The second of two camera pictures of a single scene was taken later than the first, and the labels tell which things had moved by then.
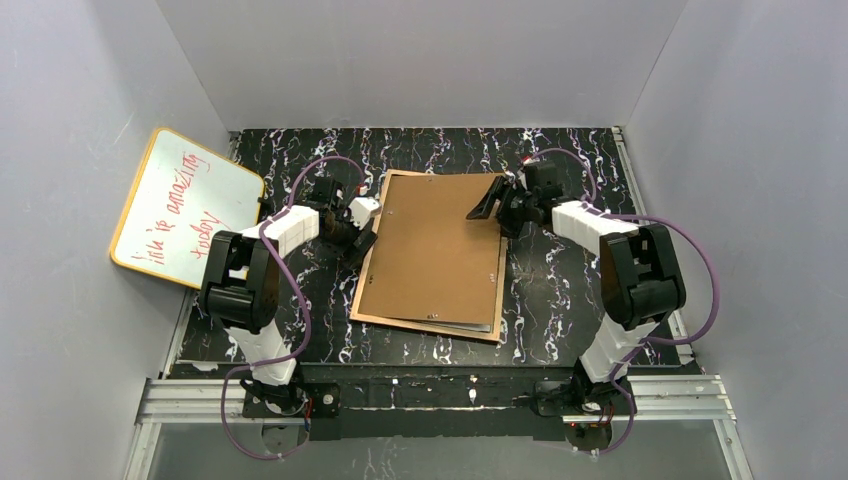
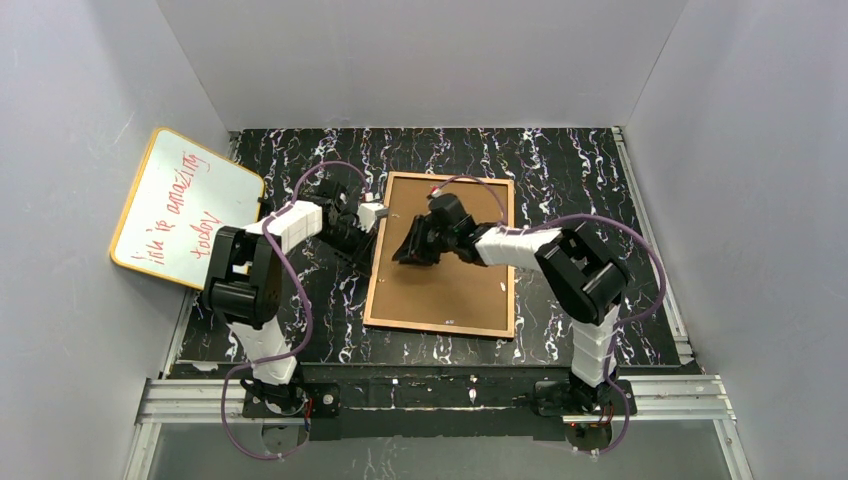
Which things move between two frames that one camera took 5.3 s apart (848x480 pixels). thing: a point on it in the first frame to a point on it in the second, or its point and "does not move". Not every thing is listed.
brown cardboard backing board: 428,259 does not move
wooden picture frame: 432,268 does not move
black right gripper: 506,204 to 423,237
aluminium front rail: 210,399 does not move
